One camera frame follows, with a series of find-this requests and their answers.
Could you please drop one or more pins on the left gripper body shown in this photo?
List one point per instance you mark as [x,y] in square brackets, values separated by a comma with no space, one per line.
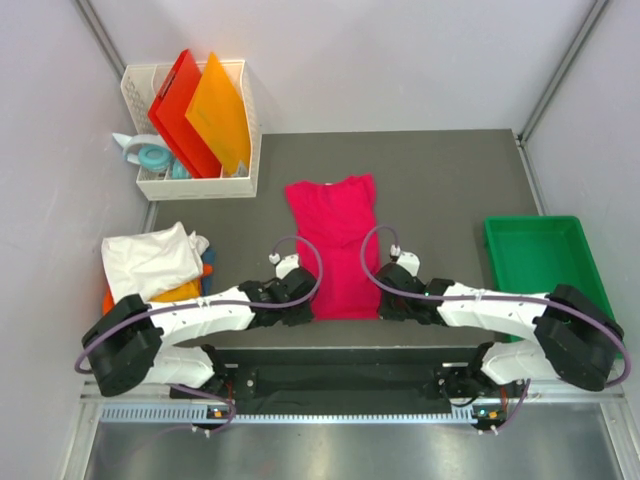
[298,314]

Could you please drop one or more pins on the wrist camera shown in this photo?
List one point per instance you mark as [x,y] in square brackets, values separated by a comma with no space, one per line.
[284,265]
[405,259]

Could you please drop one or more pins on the teal white headphones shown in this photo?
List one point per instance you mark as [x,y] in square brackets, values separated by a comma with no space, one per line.
[151,152]

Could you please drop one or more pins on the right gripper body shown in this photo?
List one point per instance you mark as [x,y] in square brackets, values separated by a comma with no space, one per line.
[394,309]

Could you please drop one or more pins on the orange plastic folder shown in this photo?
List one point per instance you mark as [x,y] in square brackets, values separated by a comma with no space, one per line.
[217,113]

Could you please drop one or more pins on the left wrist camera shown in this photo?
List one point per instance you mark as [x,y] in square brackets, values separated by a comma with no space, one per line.
[284,265]

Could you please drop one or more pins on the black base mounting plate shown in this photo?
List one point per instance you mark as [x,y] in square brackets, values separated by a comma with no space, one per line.
[345,381]

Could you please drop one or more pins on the green plastic tray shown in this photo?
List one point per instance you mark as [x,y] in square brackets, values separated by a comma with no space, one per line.
[534,254]

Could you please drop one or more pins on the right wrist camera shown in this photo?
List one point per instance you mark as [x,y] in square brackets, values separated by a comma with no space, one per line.
[405,259]

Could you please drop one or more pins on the magenta t shirt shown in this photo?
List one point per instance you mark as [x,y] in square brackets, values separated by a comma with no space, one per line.
[333,219]

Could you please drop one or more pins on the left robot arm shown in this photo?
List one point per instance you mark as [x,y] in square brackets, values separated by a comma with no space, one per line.
[139,343]

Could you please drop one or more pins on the white plastic organizer basket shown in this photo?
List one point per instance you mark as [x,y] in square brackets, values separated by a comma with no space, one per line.
[139,86]

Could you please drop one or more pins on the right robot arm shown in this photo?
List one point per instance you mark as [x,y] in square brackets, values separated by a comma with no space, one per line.
[558,335]

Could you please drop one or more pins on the red plastic folder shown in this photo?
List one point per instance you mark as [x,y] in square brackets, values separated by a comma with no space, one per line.
[168,116]

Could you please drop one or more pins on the blue folded t shirt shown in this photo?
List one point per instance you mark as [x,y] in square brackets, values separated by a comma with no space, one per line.
[206,280]

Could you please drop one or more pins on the white folded t shirt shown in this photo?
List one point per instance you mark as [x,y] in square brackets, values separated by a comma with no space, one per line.
[152,263]

